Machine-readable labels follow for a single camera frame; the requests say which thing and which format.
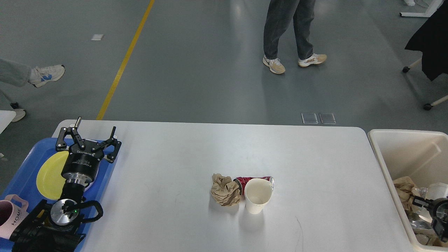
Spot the white table corner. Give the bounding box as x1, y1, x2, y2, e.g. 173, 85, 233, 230
0, 110, 16, 134

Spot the pink ribbed mug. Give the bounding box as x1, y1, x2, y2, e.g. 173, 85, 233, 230
0, 194, 29, 239

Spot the person in grey trousers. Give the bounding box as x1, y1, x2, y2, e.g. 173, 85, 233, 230
262, 0, 327, 75

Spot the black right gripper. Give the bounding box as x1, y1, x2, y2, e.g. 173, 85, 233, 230
412, 196, 448, 243

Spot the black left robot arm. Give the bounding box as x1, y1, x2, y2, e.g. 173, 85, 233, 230
4, 118, 122, 252

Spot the beige plastic bin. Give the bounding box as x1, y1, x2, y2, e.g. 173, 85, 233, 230
368, 129, 448, 252

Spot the brown paper wad in foil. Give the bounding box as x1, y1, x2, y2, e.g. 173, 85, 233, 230
393, 176, 419, 212

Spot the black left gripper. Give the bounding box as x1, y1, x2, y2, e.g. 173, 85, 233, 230
55, 117, 122, 184

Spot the upright white paper cup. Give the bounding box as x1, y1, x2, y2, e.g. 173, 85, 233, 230
244, 178, 273, 214

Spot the blue plastic tray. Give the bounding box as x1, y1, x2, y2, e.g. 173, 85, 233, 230
0, 138, 116, 252

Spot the black office chair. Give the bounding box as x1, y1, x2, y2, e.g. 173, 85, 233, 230
402, 7, 448, 111

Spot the small foil bag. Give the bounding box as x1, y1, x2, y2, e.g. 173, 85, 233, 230
408, 187, 438, 233

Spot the yellow plastic plate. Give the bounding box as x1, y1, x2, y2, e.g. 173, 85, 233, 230
36, 151, 68, 201

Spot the white blue sneaker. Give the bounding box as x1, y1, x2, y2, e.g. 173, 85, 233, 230
28, 64, 65, 88

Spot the white paper cup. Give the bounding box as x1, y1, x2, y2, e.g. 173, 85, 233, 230
418, 182, 448, 222
244, 178, 273, 214

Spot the crumpled brown paper ball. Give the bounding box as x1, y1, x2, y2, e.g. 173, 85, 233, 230
211, 173, 242, 207

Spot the crushed red soda can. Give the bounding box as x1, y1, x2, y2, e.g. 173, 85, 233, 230
233, 176, 275, 195

